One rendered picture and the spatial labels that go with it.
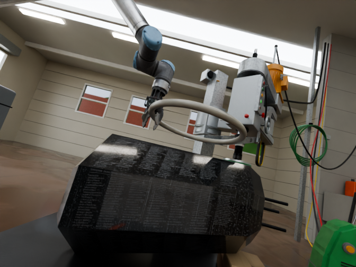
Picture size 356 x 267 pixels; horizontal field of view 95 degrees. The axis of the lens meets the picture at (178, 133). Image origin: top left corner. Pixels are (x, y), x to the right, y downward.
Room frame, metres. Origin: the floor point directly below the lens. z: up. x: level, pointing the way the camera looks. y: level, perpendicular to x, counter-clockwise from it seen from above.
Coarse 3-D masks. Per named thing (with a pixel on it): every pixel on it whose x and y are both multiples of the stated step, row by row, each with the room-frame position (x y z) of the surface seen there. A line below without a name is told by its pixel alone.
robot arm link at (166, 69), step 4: (164, 60) 0.80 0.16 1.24; (160, 64) 0.78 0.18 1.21; (164, 64) 0.79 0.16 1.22; (168, 64) 0.80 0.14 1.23; (172, 64) 0.81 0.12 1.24; (160, 68) 0.78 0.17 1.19; (164, 68) 0.79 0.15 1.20; (168, 68) 0.80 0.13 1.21; (172, 68) 0.81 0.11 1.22; (156, 72) 0.79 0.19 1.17; (160, 72) 0.79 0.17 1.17; (164, 72) 0.79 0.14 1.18; (168, 72) 0.80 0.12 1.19; (172, 72) 0.82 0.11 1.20; (156, 76) 0.80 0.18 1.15; (160, 76) 0.79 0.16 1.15; (164, 76) 0.79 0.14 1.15; (168, 76) 0.80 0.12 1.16; (172, 76) 0.83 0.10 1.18; (164, 80) 0.79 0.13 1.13; (168, 80) 0.81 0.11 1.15
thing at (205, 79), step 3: (207, 69) 2.04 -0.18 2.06; (204, 72) 2.08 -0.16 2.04; (207, 72) 2.03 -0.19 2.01; (210, 72) 2.02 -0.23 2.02; (201, 75) 2.15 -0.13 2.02; (204, 75) 2.07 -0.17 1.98; (207, 75) 2.03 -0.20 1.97; (210, 75) 2.03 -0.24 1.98; (201, 78) 2.13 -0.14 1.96; (204, 78) 2.06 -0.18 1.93; (207, 78) 2.04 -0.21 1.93; (210, 78) 2.05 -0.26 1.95; (201, 81) 2.14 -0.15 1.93; (204, 81) 2.12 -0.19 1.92; (207, 81) 2.10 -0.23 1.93; (207, 84) 2.19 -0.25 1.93
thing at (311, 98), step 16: (320, 32) 2.73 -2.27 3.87; (320, 80) 2.72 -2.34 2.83; (320, 112) 2.75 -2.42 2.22; (304, 128) 2.53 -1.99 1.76; (320, 128) 2.61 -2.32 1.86; (320, 144) 2.73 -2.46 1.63; (304, 160) 2.72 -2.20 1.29; (320, 160) 2.75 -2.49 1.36; (304, 176) 2.73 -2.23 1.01; (304, 192) 2.73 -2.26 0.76
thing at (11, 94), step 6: (0, 90) 0.53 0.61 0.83; (6, 90) 0.55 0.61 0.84; (0, 96) 0.54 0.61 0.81; (6, 96) 0.56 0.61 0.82; (12, 96) 0.58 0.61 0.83; (0, 102) 0.55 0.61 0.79; (6, 102) 0.57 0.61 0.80; (12, 102) 0.59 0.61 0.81; (0, 108) 0.56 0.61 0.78; (6, 108) 0.58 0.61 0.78; (0, 114) 0.57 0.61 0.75; (6, 114) 0.59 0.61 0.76; (0, 120) 0.57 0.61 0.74; (0, 126) 0.58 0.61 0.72
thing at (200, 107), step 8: (152, 104) 0.68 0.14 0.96; (160, 104) 0.64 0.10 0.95; (168, 104) 0.61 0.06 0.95; (176, 104) 0.59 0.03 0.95; (184, 104) 0.57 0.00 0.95; (192, 104) 0.56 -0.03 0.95; (200, 104) 0.56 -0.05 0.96; (152, 112) 0.76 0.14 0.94; (208, 112) 0.57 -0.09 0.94; (216, 112) 0.56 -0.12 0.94; (224, 112) 0.57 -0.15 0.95; (224, 120) 0.59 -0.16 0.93; (232, 120) 0.59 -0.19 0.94; (168, 128) 0.97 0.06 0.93; (240, 128) 0.63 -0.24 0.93; (184, 136) 1.02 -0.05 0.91; (192, 136) 1.02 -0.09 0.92; (240, 136) 0.72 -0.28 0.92; (224, 144) 0.91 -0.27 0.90
